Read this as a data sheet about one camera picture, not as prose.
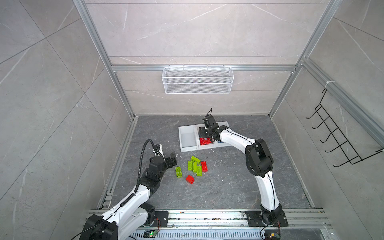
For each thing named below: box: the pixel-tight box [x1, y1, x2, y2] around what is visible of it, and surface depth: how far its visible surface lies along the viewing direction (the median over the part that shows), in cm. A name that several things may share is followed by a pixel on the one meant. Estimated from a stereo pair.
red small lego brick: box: [185, 175, 195, 185], surface depth 87 cm
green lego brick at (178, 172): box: [175, 166, 183, 178], surface depth 90 cm
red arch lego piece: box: [199, 137, 212, 146], surface depth 105 cm
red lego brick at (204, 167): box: [201, 161, 208, 172], surface depth 92 cm
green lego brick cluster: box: [187, 155, 203, 177], surface depth 92 cm
